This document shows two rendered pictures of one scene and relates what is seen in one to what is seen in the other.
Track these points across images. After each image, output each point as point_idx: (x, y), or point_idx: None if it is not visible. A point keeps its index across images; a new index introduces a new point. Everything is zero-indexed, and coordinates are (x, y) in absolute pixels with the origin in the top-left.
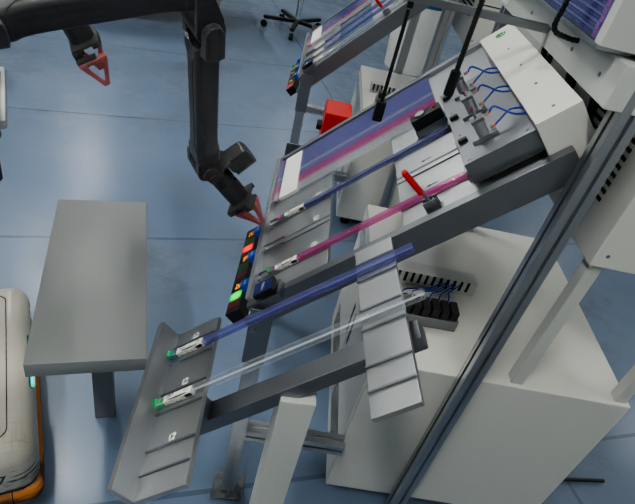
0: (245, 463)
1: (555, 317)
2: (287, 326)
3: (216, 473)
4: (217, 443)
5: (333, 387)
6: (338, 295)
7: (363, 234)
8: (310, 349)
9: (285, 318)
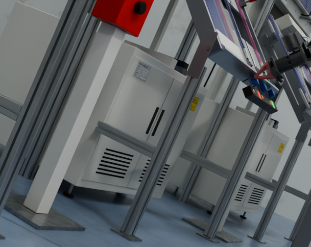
0: (193, 234)
1: (168, 23)
2: (107, 221)
3: (213, 240)
4: (206, 243)
5: (139, 175)
6: (25, 192)
7: (144, 68)
8: (101, 210)
9: (104, 222)
